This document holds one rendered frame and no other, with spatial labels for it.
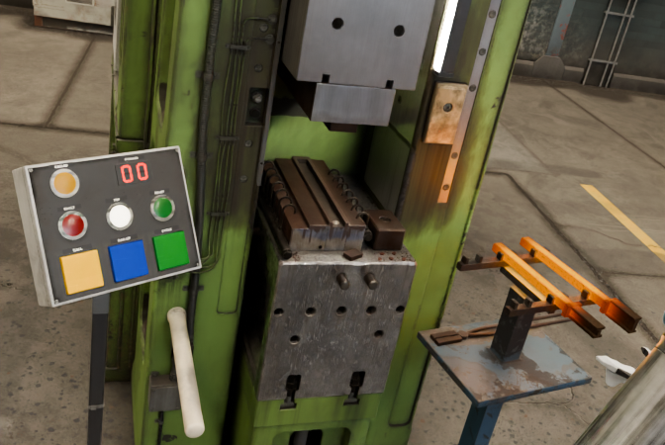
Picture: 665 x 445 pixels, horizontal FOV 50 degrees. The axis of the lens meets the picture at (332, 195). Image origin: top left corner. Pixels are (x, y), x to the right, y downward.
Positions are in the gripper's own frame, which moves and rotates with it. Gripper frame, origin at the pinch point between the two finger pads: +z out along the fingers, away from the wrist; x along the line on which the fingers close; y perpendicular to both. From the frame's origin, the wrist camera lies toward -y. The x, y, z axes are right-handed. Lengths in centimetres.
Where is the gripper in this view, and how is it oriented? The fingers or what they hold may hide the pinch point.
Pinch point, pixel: (619, 348)
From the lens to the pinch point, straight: 180.6
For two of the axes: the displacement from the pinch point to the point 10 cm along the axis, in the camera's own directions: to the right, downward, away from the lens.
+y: -1.7, 8.9, 4.2
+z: -4.2, -4.5, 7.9
